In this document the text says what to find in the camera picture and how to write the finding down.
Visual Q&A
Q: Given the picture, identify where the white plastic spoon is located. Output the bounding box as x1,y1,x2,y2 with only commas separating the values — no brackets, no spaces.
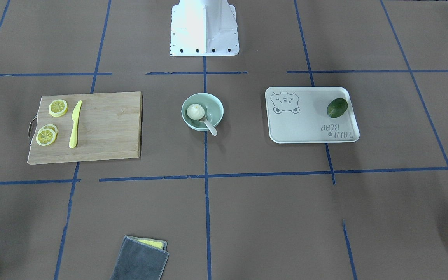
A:
199,114,218,136

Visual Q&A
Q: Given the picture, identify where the green ceramic bowl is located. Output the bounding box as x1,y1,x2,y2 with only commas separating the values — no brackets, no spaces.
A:
181,93,224,132

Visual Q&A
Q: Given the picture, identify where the white bear tray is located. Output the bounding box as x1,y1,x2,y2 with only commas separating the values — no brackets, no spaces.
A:
265,87,360,144

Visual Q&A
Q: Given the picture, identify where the wooden cutting board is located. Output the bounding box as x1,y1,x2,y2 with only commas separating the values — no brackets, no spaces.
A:
27,91,142,165

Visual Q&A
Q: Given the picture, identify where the green avocado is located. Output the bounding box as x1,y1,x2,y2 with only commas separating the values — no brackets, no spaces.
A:
327,98,348,118

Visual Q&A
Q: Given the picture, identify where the grey yellow sponge cloth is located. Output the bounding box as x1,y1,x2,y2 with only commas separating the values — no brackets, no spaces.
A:
110,235,170,280

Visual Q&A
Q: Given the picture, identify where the yellow plastic knife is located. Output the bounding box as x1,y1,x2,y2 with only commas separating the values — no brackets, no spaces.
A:
68,100,82,149

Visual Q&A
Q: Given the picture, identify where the lemon slice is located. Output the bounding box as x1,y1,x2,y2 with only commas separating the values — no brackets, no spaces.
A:
35,124,58,146
48,99,69,117

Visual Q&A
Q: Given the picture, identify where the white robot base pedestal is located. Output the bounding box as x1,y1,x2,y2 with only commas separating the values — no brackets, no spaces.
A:
170,0,240,57

